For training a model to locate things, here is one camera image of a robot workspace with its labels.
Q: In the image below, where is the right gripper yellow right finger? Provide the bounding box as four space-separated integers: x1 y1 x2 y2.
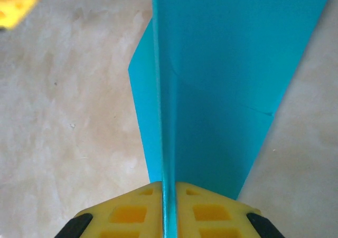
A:
175 182 286 238

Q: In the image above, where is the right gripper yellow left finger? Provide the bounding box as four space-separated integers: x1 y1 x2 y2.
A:
54 181 166 238

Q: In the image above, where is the blue paper sheet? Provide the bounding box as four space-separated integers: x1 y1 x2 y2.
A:
128 0 336 238

